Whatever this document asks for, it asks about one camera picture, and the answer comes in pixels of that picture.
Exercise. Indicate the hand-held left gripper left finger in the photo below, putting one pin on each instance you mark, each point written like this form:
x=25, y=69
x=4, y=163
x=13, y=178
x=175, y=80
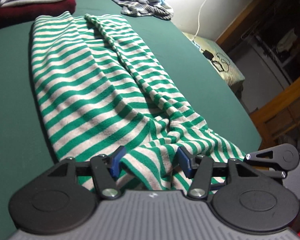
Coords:
x=118, y=162

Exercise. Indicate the white power strip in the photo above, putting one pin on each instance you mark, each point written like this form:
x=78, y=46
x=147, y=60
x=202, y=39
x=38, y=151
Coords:
x=196, y=43

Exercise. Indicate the dark red folded sweater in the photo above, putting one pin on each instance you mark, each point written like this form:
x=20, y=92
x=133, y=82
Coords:
x=40, y=12

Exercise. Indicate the crumpled grey plaid garment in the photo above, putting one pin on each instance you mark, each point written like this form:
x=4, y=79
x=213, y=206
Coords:
x=142, y=3

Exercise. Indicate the wooden frame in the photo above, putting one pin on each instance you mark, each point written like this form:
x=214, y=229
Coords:
x=277, y=110

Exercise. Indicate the green white striped shirt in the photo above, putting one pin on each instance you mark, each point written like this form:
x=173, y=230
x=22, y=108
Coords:
x=95, y=85

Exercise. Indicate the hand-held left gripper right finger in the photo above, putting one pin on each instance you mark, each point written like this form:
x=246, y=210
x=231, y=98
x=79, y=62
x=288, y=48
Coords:
x=185, y=161

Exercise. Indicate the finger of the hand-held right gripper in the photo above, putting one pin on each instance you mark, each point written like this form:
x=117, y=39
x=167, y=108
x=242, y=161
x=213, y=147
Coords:
x=262, y=155

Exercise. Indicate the black charger adapter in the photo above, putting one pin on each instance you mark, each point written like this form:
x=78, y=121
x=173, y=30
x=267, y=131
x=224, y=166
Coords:
x=208, y=55

